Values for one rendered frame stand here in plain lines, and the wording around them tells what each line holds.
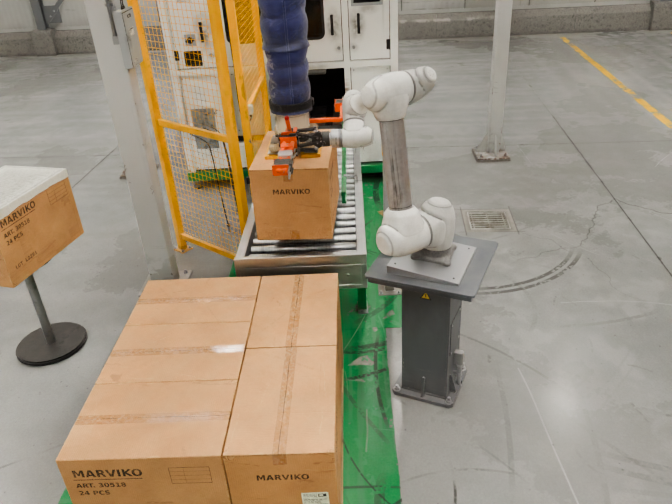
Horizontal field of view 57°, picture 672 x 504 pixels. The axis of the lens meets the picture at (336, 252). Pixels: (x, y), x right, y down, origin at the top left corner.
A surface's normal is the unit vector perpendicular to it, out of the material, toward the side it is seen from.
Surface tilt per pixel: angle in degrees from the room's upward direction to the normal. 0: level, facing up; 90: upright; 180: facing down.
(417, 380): 90
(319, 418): 0
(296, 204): 90
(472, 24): 90
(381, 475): 0
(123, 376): 0
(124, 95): 90
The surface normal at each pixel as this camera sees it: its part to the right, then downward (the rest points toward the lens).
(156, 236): -0.01, 0.50
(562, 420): -0.06, -0.87
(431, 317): -0.41, 0.47
